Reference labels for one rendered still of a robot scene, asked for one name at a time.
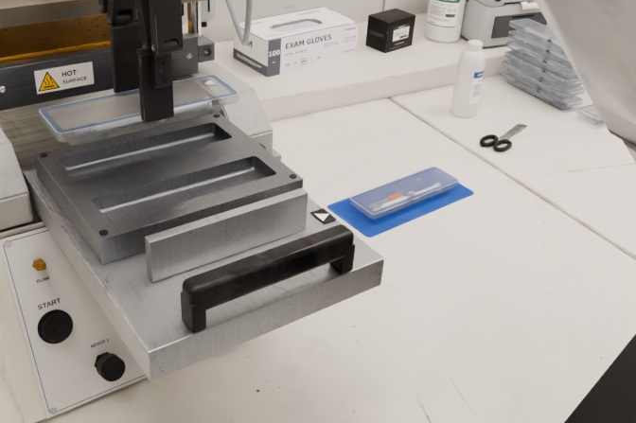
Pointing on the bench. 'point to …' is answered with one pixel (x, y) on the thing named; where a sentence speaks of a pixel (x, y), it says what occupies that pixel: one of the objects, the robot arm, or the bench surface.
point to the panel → (49, 362)
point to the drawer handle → (264, 272)
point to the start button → (56, 327)
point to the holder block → (159, 181)
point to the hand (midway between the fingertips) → (141, 75)
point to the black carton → (390, 30)
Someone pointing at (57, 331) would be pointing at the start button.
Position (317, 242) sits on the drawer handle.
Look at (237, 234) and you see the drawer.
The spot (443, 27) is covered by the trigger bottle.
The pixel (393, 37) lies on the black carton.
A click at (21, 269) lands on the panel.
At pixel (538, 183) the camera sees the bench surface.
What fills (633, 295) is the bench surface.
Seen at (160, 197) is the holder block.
